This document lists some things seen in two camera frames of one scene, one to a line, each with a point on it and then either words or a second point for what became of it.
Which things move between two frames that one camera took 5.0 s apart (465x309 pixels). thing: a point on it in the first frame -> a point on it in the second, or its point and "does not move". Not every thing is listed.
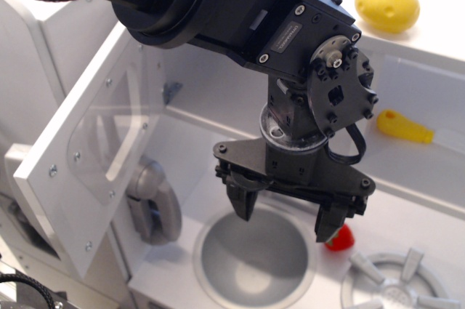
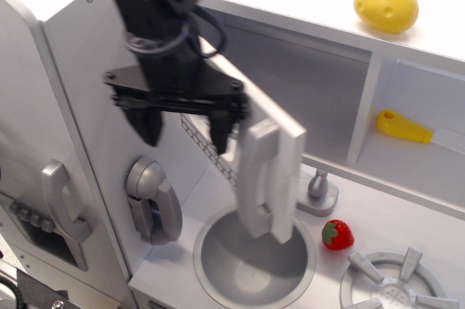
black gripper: x=307 y=172 -> x=171 y=74
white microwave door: x=76 y=172 -> x=269 y=155
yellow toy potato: x=390 y=6 does not move
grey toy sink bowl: x=268 y=261 does not move
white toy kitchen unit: x=109 y=193 does not move
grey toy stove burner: x=391 y=281 does not move
